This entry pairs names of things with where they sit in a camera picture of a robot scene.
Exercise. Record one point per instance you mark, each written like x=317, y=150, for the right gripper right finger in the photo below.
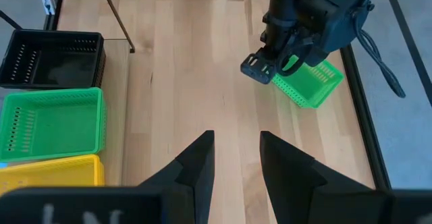
x=290, y=190

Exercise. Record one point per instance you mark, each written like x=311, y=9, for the yellow plastic basket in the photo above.
x=50, y=173

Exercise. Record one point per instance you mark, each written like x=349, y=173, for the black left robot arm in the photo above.
x=283, y=1

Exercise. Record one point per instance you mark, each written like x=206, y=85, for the green plastic basket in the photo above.
x=57, y=129
x=314, y=87

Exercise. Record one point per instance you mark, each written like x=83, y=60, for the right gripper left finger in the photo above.
x=195, y=183

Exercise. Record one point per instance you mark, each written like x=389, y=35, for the black aluminium table frame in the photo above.
x=365, y=122

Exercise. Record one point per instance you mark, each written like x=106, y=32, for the black plastic basket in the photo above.
x=50, y=72

